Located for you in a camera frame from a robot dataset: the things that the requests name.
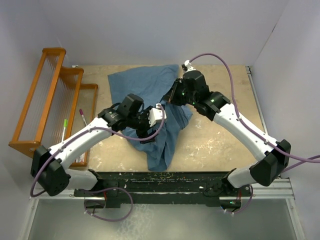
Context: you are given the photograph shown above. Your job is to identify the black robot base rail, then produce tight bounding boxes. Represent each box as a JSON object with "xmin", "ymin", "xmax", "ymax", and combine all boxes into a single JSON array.
[{"xmin": 74, "ymin": 171, "xmax": 251, "ymax": 208}]

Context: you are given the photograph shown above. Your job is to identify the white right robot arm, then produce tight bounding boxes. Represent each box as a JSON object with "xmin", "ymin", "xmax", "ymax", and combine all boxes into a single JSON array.
[{"xmin": 163, "ymin": 70, "xmax": 291, "ymax": 196}]

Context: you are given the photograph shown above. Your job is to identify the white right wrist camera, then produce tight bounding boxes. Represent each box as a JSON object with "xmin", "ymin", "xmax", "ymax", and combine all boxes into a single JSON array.
[{"xmin": 181, "ymin": 60, "xmax": 196, "ymax": 73}]

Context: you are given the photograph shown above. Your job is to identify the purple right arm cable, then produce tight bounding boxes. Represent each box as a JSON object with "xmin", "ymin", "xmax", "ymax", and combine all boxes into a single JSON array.
[{"xmin": 186, "ymin": 52, "xmax": 320, "ymax": 173}]

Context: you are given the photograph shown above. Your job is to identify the blue pillowcase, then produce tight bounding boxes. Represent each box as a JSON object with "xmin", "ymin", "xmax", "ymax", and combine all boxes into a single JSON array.
[{"xmin": 108, "ymin": 64, "xmax": 193, "ymax": 172}]

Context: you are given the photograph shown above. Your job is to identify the magenta capped marker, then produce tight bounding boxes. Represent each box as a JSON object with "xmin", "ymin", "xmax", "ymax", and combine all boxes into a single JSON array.
[{"xmin": 79, "ymin": 108, "xmax": 88, "ymax": 126}]

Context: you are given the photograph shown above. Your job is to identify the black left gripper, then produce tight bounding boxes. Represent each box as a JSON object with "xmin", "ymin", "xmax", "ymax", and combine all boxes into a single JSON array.
[{"xmin": 127, "ymin": 106, "xmax": 159, "ymax": 144}]

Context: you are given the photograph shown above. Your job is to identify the green capped marker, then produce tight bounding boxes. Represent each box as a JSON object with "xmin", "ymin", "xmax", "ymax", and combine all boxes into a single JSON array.
[{"xmin": 61, "ymin": 119, "xmax": 68, "ymax": 142}]

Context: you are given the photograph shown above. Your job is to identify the aluminium frame rail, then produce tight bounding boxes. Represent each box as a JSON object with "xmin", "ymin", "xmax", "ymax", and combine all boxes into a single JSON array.
[{"xmin": 245, "ymin": 66, "xmax": 268, "ymax": 134}]

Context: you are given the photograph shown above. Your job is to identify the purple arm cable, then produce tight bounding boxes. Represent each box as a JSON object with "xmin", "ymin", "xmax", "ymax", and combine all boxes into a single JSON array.
[
  {"xmin": 186, "ymin": 52, "xmax": 320, "ymax": 173},
  {"xmin": 30, "ymin": 104, "xmax": 166, "ymax": 198}
]

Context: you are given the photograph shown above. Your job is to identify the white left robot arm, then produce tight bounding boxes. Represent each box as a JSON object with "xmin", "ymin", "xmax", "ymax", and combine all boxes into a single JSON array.
[{"xmin": 30, "ymin": 93, "xmax": 163, "ymax": 196}]

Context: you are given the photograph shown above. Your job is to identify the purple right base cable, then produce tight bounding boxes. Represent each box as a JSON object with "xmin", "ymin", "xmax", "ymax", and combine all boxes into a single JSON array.
[{"xmin": 220, "ymin": 186, "xmax": 254, "ymax": 216}]

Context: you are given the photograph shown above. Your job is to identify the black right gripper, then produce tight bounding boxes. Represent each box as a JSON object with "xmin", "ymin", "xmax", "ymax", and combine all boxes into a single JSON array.
[{"xmin": 163, "ymin": 77, "xmax": 198, "ymax": 106}]

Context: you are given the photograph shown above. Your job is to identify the red white small box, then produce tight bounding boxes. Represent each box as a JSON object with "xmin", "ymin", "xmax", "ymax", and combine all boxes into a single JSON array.
[{"xmin": 73, "ymin": 151, "xmax": 88, "ymax": 167}]

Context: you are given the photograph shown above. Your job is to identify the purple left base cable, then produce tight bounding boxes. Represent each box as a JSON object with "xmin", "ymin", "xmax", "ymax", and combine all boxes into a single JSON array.
[{"xmin": 83, "ymin": 187, "xmax": 134, "ymax": 222}]

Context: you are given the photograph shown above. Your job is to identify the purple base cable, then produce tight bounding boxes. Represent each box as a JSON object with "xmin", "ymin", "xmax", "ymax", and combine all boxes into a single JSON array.
[
  {"xmin": 220, "ymin": 186, "xmax": 254, "ymax": 216},
  {"xmin": 83, "ymin": 187, "xmax": 134, "ymax": 222}
]

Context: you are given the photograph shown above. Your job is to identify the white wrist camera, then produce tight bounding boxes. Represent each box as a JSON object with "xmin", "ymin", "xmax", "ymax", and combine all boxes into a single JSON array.
[
  {"xmin": 181, "ymin": 60, "xmax": 196, "ymax": 73},
  {"xmin": 148, "ymin": 103, "xmax": 167, "ymax": 127}
]

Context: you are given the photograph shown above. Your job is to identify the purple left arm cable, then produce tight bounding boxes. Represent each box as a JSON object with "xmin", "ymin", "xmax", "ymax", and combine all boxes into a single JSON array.
[{"xmin": 30, "ymin": 104, "xmax": 166, "ymax": 198}]

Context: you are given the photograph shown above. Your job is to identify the orange wooden tiered rack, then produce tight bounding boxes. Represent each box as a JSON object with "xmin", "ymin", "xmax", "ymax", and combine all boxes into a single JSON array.
[{"xmin": 8, "ymin": 47, "xmax": 99, "ymax": 158}]

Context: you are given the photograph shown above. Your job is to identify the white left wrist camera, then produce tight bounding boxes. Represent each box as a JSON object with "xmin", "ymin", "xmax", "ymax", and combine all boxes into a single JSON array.
[{"xmin": 148, "ymin": 103, "xmax": 167, "ymax": 127}]

